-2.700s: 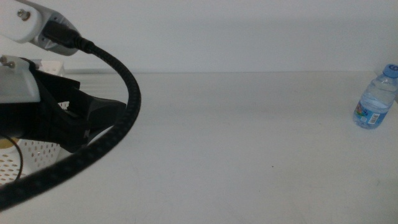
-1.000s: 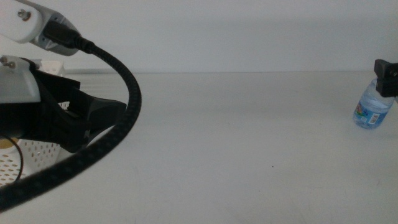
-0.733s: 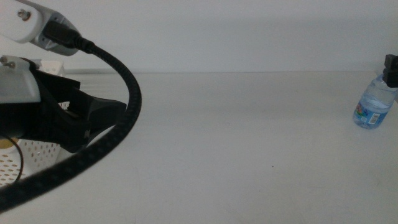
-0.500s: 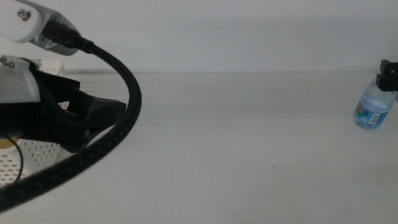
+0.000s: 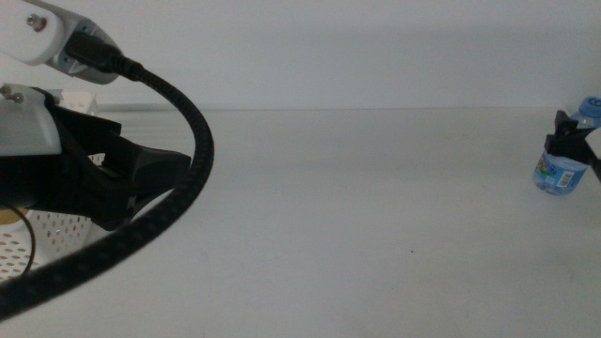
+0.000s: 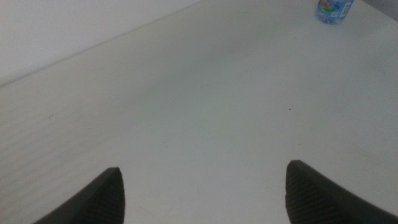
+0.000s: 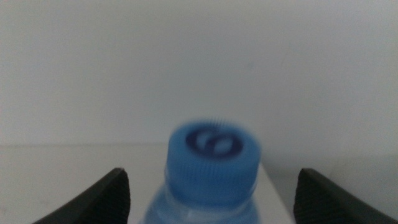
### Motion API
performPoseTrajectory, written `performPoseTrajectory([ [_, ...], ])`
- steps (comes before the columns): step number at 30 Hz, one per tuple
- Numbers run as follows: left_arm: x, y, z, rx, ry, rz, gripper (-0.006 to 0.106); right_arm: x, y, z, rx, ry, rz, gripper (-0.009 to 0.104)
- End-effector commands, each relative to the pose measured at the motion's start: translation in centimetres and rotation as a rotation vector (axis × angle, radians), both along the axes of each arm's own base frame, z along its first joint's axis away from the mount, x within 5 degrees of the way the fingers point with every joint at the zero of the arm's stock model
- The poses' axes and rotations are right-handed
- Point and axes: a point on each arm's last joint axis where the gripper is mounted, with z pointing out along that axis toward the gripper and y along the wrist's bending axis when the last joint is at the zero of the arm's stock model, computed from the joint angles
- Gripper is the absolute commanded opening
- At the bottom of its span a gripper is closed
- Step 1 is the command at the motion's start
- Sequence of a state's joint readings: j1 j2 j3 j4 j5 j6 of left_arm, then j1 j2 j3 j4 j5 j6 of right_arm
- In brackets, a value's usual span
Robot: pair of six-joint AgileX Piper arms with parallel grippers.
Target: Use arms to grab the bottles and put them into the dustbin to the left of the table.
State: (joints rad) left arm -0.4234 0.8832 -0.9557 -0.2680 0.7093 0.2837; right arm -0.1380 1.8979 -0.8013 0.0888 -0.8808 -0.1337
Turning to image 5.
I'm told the thick black braided cable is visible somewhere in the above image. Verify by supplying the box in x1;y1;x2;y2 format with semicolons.
0;30;216;322

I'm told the white perforated plastic basket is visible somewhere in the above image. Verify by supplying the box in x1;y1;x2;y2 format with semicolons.
0;91;112;283

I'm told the water bottle with blue cap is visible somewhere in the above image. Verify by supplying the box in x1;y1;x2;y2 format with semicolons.
532;96;601;196

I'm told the thin black cable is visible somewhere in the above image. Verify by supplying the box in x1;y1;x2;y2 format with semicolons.
0;204;38;278

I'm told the yellow liquid plastic bottle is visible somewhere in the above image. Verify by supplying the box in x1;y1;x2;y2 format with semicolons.
0;207;29;226

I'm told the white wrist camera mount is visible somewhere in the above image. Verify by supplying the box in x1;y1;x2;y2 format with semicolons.
0;0;124;159

